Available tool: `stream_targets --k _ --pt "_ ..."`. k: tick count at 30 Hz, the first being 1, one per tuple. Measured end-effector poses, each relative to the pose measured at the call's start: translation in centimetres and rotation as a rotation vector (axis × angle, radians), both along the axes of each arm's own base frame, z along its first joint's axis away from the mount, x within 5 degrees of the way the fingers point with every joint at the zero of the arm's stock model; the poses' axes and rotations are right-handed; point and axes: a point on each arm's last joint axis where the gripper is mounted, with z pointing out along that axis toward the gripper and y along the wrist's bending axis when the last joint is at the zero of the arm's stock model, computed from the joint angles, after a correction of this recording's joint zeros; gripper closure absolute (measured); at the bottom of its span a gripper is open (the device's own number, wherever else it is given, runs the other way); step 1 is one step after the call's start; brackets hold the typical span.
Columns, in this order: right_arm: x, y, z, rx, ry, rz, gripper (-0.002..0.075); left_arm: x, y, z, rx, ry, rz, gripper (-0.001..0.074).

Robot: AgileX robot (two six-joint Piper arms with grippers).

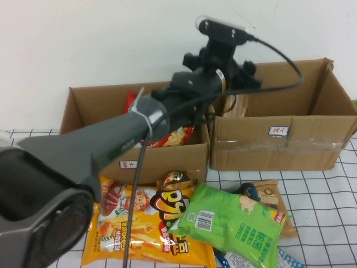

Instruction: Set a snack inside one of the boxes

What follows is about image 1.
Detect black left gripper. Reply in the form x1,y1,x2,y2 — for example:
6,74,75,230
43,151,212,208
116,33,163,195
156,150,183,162
182,39,263,90

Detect small brown gold snack pack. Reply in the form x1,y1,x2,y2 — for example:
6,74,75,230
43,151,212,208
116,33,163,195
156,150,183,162
156,170,199,192

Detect blue black snack pack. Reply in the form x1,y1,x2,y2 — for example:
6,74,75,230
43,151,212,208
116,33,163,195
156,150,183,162
231,183,262,202

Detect brown wafer snack pack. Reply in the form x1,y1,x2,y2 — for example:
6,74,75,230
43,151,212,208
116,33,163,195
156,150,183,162
252,179,298,239

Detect large orange snack bag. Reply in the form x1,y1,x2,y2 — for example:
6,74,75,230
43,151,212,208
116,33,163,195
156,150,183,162
80,175,217,268

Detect white printed snack wrapper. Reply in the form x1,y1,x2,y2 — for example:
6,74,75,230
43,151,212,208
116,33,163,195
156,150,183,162
224,252,253,268

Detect blue dotted snack pack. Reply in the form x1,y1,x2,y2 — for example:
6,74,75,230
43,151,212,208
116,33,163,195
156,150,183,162
214,247,303,268

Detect red shrimp chips bag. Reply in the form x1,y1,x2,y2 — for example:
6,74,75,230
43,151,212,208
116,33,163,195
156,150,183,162
122,90,196,149

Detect white zip tie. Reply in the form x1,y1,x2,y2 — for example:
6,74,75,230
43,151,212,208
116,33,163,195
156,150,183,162
128,87,154,140

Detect cardboard box labelled biscuits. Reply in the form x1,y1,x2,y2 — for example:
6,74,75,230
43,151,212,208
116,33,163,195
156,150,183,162
206,58,357,171

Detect cardboard box labelled chips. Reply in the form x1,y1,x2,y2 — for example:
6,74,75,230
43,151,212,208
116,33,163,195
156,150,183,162
58,79,210,186

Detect white black-grid tablecloth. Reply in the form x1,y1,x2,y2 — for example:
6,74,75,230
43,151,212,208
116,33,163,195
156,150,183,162
0,128,357,268

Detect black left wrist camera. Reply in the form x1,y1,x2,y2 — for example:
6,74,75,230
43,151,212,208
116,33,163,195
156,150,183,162
195,16,254,42

